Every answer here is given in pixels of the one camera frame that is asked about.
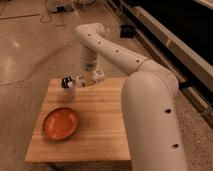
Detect black box on floor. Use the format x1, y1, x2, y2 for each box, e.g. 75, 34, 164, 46
120, 25, 135, 38

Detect long metal rail beam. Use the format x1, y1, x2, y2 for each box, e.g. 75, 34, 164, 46
104, 0, 213, 129

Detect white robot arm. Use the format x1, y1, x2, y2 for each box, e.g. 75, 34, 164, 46
75, 23, 189, 171

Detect wooden table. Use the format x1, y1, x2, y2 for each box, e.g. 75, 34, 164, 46
25, 77, 130, 163

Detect orange ceramic bowl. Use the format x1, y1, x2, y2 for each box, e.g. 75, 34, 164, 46
42, 107, 79, 141

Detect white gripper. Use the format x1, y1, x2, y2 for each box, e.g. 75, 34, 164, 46
76, 69, 105, 87

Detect black cable on floor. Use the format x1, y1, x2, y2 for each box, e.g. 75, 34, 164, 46
39, 0, 54, 25

